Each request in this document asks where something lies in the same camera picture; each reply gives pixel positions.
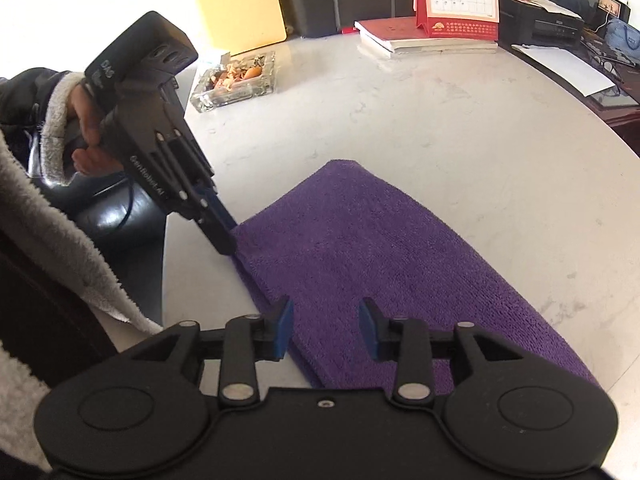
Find person's left forearm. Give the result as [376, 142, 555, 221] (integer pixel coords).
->
[0, 67, 86, 186]

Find purple towel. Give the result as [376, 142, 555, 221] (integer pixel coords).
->
[231, 159, 601, 390]

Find black inkjet printer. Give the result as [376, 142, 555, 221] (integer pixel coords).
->
[497, 0, 586, 51]

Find red cover book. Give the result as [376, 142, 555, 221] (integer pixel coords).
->
[354, 17, 426, 46]

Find computer keyboard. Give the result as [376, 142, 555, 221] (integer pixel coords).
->
[580, 40, 613, 61]

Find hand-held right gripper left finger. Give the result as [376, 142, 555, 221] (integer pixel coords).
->
[131, 296, 295, 407]

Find person's fleece-lined jacket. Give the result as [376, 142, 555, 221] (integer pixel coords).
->
[0, 130, 166, 471]

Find papers on printer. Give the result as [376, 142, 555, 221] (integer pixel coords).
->
[497, 0, 576, 18]

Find person's left hand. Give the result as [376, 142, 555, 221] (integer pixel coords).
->
[66, 82, 123, 175]

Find dark wooden desk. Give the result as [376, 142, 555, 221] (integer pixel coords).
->
[500, 35, 640, 158]

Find glass ashtray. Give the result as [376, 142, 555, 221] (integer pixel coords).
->
[190, 51, 277, 113]

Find yellow box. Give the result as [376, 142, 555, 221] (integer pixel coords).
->
[190, 0, 288, 56]

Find black rounded printer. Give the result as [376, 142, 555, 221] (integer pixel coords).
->
[282, 0, 418, 38]

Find blue handbag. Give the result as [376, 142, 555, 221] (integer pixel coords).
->
[605, 17, 640, 58]

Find pale book stack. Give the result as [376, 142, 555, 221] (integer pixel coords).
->
[357, 30, 500, 60]

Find white paper sheet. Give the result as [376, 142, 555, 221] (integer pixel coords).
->
[510, 42, 616, 97]

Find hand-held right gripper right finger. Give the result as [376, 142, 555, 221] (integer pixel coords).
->
[359, 297, 526, 407]

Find black eyeglasses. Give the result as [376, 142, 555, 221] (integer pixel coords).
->
[595, 57, 626, 83]

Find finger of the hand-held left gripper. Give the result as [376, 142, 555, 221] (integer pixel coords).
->
[154, 130, 237, 257]
[172, 117, 240, 235]

